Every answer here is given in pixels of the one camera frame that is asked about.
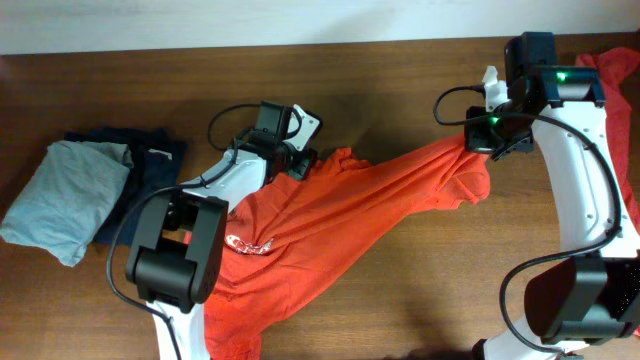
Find orange FRAM t-shirt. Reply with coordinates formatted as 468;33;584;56
204;135;490;359

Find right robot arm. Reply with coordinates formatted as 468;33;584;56
464;32;639;359

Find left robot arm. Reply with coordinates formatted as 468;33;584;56
125;127;318;359

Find navy folded garment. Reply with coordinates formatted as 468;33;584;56
64;127;187;244

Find red crumpled shirt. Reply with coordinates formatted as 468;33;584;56
575;47;639;231

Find grey folded shirt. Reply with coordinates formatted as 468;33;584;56
1;140;133;267

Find left black cable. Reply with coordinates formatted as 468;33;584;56
105;102;305;360

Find black cable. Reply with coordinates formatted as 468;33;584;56
432;84;624;357
105;102;305;360

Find right black cable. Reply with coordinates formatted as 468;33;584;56
432;84;624;357

